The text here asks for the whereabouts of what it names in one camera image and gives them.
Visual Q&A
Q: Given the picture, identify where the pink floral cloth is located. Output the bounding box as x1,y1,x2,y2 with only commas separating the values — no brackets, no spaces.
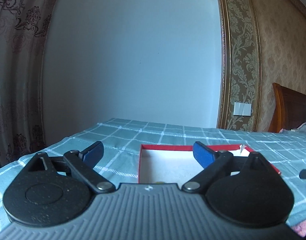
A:
292,219,306,237

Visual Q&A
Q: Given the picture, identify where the wooden headboard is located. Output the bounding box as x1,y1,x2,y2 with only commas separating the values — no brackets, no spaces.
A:
268,83,306,133

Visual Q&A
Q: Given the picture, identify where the white wall light switch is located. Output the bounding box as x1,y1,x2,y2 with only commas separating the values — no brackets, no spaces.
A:
233,102,252,116

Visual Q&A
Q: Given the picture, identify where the teal checked tablecloth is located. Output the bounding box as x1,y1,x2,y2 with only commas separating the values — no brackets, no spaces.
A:
0,119,306,231

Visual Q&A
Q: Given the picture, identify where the brown patterned curtain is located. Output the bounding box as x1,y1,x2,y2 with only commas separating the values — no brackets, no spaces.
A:
0,0,56,168

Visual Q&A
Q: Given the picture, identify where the gold wall frame moulding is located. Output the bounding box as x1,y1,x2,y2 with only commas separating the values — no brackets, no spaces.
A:
217,0,262,131

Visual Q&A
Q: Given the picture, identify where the red shallow cardboard box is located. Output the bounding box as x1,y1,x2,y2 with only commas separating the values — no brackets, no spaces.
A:
137,143,281,184

